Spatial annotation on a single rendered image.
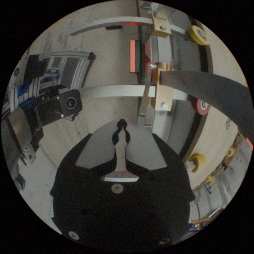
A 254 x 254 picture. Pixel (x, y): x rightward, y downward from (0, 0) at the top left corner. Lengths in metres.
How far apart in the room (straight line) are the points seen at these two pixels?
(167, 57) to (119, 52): 0.71
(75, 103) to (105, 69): 0.98
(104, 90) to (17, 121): 0.22
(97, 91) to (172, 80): 0.18
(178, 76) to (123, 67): 0.97
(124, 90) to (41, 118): 0.20
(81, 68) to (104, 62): 0.31
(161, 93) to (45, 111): 0.26
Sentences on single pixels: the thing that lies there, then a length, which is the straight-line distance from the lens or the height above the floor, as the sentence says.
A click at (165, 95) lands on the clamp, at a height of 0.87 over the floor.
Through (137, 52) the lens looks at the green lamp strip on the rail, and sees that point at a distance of 0.41.
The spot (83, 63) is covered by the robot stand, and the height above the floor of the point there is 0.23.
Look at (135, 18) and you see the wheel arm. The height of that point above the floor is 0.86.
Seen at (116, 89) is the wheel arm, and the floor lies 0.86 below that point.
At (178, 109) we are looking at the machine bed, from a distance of 0.55.
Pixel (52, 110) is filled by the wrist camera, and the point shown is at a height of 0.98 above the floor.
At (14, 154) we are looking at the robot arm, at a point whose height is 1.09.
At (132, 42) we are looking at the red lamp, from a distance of 0.43.
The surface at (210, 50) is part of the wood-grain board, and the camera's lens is 0.37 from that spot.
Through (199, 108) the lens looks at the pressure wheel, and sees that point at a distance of 0.28.
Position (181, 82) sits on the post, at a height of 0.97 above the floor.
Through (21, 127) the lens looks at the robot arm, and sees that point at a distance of 0.17.
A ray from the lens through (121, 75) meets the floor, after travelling 1.10.
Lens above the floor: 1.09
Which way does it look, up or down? 59 degrees down
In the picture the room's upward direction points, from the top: 178 degrees clockwise
